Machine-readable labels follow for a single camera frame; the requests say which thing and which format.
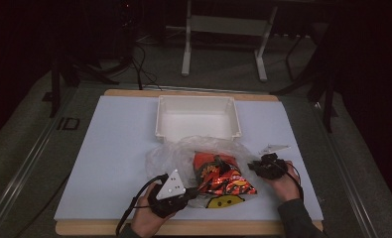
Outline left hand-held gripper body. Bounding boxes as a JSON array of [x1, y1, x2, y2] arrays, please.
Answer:
[[146, 169, 199, 219]]

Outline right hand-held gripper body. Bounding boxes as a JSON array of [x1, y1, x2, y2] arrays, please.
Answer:
[[257, 143, 291, 181]]

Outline red snack packet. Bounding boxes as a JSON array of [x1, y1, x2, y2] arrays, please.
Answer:
[[192, 151, 258, 196]]

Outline clear plastic bag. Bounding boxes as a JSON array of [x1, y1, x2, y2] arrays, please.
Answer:
[[145, 135, 267, 210]]

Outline white plastic bin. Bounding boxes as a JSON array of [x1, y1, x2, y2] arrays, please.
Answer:
[[155, 94, 243, 144]]

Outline person's right hand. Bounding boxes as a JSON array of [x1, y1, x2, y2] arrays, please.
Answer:
[[261, 161, 303, 203]]

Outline person's left hand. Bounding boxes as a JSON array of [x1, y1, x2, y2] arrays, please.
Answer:
[[130, 191, 177, 238]]

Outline white table mat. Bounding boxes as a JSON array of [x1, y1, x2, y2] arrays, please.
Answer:
[[54, 95, 325, 222]]

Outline white metal stand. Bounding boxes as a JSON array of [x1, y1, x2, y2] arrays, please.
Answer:
[[181, 0, 280, 83]]

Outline black stand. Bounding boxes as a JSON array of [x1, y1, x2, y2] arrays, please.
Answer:
[[42, 46, 122, 119]]

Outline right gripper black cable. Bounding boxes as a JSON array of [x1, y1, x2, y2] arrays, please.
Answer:
[[276, 160, 305, 201]]

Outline metal floor rail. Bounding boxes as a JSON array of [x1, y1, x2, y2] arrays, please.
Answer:
[[0, 88, 80, 236], [312, 101, 381, 238]]

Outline black chair frame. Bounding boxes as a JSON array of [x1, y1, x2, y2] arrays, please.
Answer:
[[270, 31, 338, 134]]

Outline black floor cables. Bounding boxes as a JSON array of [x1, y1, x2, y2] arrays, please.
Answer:
[[129, 41, 163, 91]]

